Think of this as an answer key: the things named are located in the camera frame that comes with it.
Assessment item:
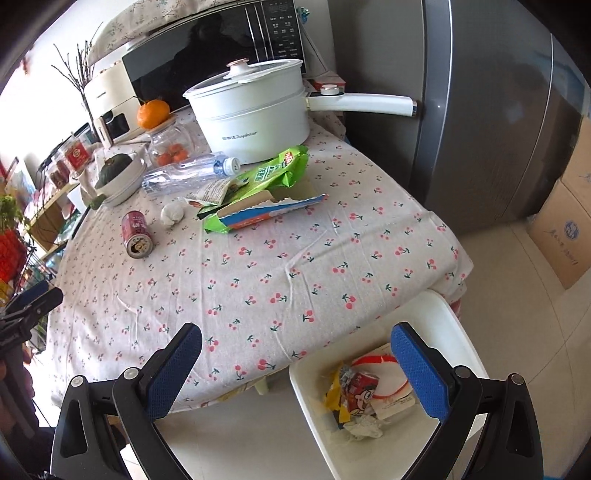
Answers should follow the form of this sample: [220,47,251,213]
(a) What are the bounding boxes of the red cartoon print packet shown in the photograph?
[344,371,380,412]

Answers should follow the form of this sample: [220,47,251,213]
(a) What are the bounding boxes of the black microwave oven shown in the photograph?
[121,0,308,114]

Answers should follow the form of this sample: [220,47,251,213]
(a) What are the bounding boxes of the green pumpkin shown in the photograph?
[95,154,133,189]

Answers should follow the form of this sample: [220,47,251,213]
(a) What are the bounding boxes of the glass jar of red fruit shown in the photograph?
[47,157,71,188]

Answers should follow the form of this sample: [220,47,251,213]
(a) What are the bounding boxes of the glass jar with red label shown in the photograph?
[62,138,92,175]

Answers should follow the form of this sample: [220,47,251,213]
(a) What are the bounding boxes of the green plastic wrapper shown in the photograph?
[198,187,278,235]

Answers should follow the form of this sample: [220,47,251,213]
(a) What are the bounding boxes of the person's left forearm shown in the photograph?
[0,351,56,446]

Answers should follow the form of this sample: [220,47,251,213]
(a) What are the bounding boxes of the cardboard box with round logo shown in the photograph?
[527,178,591,290]

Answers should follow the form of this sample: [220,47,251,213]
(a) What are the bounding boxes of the white trash bin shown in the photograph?
[288,290,490,480]

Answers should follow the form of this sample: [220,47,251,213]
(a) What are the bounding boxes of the white electric cooking pot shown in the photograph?
[183,59,419,165]

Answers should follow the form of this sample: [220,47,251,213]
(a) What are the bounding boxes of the red drink can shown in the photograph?
[121,210,154,258]

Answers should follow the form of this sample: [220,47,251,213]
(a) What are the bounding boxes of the flattened colourful carton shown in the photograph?
[217,193,328,230]

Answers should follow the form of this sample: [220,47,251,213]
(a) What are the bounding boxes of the red and yellow snack packet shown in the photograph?
[353,352,419,420]

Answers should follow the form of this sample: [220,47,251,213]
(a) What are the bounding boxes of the green herb bunch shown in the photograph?
[0,195,27,232]

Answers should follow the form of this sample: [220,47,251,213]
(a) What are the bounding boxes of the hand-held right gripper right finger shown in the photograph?
[390,322,544,480]

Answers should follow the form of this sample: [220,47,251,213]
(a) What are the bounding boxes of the large white tissue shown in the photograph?
[344,412,385,439]

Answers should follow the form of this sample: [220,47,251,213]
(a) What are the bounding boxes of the small printed sachet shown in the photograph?
[185,179,234,206]

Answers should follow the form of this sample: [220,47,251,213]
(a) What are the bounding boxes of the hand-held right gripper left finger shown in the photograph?
[50,322,204,480]

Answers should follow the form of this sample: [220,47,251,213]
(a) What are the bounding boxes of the clear plastic water bottle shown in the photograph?
[141,154,240,197]

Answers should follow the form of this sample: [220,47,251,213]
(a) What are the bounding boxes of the glass pot lid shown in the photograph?
[183,59,305,101]

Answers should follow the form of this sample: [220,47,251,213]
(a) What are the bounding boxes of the glass jar with small oranges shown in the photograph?
[148,115,205,168]

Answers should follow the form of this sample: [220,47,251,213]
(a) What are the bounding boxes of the red mesh bag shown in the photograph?
[0,232,27,281]

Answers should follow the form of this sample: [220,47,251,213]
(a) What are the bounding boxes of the orange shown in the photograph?
[137,99,171,130]

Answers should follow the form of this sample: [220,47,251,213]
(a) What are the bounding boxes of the cream air fryer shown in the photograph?
[83,65,145,145]

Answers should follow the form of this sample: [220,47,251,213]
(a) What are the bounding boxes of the grey refrigerator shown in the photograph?
[330,0,591,238]

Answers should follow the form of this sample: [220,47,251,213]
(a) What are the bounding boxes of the cherry print tablecloth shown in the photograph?
[46,104,474,414]

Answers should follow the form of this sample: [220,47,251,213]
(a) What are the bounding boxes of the white bowl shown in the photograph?
[93,151,147,207]

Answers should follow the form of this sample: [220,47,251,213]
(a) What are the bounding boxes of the green chip bag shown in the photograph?
[226,144,310,193]

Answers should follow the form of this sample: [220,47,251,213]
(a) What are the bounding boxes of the small red box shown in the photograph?
[308,78,348,94]

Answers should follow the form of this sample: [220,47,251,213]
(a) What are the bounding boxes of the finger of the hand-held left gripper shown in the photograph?
[6,279,51,309]
[0,287,64,329]

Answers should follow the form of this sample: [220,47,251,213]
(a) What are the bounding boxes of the black wire rack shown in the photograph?
[0,194,62,305]

